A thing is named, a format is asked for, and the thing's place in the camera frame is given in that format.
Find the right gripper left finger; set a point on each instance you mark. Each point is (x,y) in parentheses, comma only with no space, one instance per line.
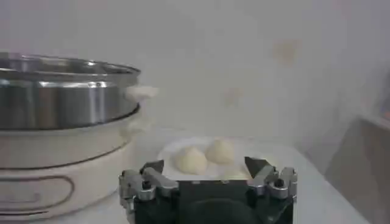
(158,184)

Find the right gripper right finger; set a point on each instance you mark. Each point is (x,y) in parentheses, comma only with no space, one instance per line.
(265,178)

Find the white steamed bun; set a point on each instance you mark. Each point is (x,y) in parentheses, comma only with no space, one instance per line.
(191,160)
(233,174)
(220,151)

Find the white round plate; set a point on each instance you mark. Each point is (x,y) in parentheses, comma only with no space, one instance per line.
(170,152)

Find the steel and white electric steamer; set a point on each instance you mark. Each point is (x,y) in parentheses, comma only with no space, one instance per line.
(61,137)

